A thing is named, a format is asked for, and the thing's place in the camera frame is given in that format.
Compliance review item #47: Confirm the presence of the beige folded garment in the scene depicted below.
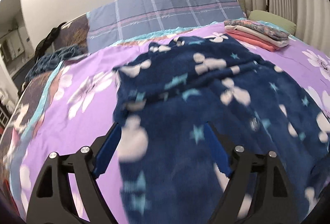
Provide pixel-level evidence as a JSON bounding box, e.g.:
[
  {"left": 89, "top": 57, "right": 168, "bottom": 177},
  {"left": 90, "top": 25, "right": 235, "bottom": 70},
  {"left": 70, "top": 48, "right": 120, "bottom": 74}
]
[{"left": 225, "top": 25, "right": 289, "bottom": 48}]

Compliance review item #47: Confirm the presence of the purple floral bed sheet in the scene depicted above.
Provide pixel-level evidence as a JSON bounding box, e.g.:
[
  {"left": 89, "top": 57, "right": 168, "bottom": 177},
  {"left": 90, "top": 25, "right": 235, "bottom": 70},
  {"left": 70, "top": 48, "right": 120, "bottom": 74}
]
[{"left": 8, "top": 23, "right": 329, "bottom": 223}]

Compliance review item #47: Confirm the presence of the floral folded garment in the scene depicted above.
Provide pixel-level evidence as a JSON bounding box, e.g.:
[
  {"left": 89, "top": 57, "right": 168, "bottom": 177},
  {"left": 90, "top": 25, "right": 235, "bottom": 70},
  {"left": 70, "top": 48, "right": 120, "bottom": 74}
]
[{"left": 224, "top": 19, "right": 289, "bottom": 40}]

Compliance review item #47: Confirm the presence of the green pillow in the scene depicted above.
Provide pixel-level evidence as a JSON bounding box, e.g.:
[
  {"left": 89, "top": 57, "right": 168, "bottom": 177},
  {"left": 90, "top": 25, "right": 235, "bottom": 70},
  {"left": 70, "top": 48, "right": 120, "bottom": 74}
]
[{"left": 248, "top": 10, "right": 296, "bottom": 35}]

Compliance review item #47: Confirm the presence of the navy fleece star pajama top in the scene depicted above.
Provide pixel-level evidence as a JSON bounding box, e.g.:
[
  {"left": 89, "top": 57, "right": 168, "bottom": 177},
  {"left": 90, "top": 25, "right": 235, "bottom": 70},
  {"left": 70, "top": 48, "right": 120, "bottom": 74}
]
[{"left": 114, "top": 36, "right": 329, "bottom": 223}]

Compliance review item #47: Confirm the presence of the blue plaid pillow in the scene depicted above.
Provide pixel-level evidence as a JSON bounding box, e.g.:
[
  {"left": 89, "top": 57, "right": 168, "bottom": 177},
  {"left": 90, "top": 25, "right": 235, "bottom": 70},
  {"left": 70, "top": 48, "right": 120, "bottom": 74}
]
[{"left": 87, "top": 0, "right": 245, "bottom": 53}]

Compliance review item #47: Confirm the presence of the teal fleece blanket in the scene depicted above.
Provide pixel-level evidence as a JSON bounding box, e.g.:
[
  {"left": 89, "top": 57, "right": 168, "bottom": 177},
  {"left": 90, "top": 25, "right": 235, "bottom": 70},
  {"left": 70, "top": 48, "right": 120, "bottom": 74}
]
[{"left": 25, "top": 44, "right": 87, "bottom": 84}]

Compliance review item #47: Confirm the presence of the black clothing on chair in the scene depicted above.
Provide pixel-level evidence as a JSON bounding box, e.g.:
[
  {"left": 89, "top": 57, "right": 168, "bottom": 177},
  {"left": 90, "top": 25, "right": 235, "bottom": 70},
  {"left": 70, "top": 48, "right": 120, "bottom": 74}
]
[{"left": 34, "top": 22, "right": 66, "bottom": 63}]

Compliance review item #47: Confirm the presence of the dark patterned quilt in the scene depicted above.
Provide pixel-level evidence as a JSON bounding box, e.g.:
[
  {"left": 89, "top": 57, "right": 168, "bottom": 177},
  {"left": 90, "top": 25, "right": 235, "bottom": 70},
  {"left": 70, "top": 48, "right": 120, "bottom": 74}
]
[{"left": 1, "top": 15, "right": 90, "bottom": 200}]

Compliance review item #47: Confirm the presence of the coral folded garment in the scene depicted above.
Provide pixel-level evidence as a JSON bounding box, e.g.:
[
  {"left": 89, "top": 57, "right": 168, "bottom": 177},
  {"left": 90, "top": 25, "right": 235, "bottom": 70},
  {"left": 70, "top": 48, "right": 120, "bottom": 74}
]
[{"left": 226, "top": 31, "right": 280, "bottom": 52}]

